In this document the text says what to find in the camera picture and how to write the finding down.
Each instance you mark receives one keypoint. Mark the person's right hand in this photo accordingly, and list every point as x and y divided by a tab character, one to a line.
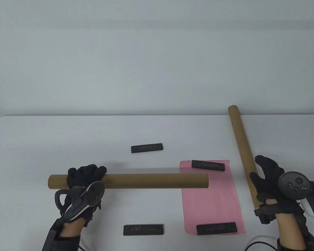
269	183

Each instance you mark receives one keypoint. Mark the person's left hand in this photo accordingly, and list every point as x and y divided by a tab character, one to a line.
86	174

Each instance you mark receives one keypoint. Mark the brown cardboard mailing tube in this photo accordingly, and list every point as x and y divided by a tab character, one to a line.
240	141
151	181

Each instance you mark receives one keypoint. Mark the black bar paperweight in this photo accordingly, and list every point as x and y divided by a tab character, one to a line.
144	229
208	165
146	148
217	228

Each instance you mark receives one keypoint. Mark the pink paper sheet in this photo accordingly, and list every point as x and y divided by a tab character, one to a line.
209	206

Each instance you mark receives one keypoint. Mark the person's left forearm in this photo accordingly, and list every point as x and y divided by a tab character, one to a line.
70	230

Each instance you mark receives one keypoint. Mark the person's right forearm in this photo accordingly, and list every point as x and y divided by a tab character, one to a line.
290	227

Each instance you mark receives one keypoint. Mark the gray tracking controller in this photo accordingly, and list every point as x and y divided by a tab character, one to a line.
293	183
94	194

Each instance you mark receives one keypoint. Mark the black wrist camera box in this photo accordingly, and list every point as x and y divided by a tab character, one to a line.
312	241
51	235

